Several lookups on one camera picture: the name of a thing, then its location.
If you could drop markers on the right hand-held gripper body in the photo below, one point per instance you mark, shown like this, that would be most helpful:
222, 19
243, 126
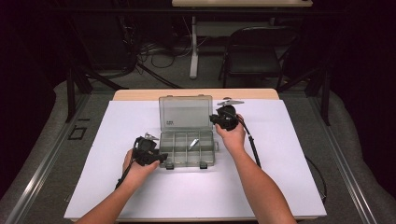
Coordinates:
228, 116

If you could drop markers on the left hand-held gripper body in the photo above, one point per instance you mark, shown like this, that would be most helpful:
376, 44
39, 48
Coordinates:
144, 151

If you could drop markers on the clear plastic compartment box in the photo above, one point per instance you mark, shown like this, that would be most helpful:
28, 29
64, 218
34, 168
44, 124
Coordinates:
185, 113

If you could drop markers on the silver nail clipper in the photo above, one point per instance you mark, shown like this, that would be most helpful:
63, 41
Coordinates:
193, 144

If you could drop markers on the person's right hand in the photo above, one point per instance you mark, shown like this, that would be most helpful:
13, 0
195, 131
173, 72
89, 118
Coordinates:
235, 138

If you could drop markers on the person's left hand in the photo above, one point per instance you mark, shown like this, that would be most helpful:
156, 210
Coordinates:
137, 174

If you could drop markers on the black folding chair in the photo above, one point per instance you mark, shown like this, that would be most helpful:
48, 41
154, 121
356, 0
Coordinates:
253, 62

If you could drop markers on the black metal stand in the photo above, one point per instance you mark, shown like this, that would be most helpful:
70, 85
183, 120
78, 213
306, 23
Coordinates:
325, 96
71, 93

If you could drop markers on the wooden desk with white leg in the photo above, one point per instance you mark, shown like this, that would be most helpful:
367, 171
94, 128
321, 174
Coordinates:
241, 3

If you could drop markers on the metal floor rail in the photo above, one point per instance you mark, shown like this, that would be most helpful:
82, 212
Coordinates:
40, 174
342, 161

